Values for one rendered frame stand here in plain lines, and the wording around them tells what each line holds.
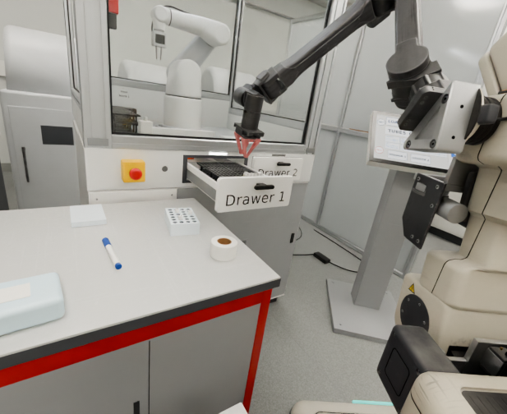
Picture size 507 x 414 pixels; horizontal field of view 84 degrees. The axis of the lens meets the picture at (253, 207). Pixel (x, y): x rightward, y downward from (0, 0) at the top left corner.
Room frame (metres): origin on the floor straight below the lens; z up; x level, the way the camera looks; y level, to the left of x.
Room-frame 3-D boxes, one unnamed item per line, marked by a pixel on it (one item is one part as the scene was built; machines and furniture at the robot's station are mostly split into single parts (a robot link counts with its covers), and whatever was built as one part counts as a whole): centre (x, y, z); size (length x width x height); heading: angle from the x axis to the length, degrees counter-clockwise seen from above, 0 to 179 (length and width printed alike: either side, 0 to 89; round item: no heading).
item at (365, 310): (1.49, -0.80, 0.51); 0.50 x 0.45 x 1.02; 173
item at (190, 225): (0.79, 0.21, 0.78); 0.12 x 0.08 x 0.04; 27
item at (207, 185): (1.06, 0.12, 0.86); 0.40 x 0.26 x 0.06; 35
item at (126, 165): (0.93, 0.43, 0.88); 0.07 x 0.05 x 0.07; 125
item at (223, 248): (0.66, 0.06, 0.78); 0.07 x 0.07 x 0.04
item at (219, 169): (1.05, 0.11, 0.87); 0.22 x 0.18 x 0.06; 35
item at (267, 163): (1.31, -0.09, 0.87); 0.29 x 0.02 x 0.11; 125
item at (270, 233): (1.55, 0.41, 0.40); 1.03 x 0.95 x 0.80; 125
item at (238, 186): (0.89, 0.00, 0.87); 0.29 x 0.02 x 0.11; 125
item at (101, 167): (1.55, 0.41, 0.87); 1.02 x 0.95 x 0.14; 125
